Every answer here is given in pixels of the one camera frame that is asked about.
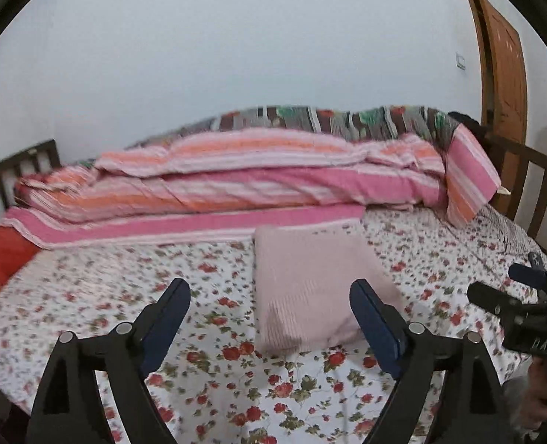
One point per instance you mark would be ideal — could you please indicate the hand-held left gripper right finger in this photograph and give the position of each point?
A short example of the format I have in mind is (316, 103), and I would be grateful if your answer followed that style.
(375, 328)

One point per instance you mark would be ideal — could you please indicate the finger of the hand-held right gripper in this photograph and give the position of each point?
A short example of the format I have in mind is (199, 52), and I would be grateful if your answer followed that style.
(491, 298)
(528, 275)

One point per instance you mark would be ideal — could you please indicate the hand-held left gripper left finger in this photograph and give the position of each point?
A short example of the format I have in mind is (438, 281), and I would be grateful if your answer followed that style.
(165, 328)

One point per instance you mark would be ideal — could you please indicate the pink knit sweater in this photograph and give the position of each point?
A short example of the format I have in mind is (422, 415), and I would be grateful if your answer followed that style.
(310, 286)

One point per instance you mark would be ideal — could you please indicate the person's right forearm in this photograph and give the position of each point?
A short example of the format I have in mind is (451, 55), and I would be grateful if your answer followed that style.
(516, 407)

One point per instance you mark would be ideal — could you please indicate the person's right hand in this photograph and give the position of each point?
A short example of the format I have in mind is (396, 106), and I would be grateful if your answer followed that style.
(544, 384)

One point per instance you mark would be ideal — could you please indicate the floral bed sheet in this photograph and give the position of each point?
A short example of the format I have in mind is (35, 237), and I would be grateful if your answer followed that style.
(116, 277)

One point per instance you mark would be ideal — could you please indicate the dark wooden footboard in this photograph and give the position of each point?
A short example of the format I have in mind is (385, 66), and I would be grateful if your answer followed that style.
(532, 159)

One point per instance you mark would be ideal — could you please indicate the dark cloth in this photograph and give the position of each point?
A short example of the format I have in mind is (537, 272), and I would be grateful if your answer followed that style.
(468, 125)

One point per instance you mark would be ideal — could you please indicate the pink striped quilt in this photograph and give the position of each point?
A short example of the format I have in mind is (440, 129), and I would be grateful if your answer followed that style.
(255, 185)

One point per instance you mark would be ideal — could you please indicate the red pillow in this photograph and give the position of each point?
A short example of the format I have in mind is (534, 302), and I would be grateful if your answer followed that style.
(3, 268)

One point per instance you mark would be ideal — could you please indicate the wooden door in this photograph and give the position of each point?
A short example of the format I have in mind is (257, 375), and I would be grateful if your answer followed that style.
(505, 64)

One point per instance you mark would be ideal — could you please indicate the patchwork floral blanket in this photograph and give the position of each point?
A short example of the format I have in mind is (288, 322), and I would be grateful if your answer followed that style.
(329, 120)

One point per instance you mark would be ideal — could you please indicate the dark wooden headboard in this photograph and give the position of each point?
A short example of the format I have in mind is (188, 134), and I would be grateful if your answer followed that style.
(14, 159)

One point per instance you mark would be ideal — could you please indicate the white wall switch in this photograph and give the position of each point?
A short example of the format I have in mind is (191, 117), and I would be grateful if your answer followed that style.
(461, 62)

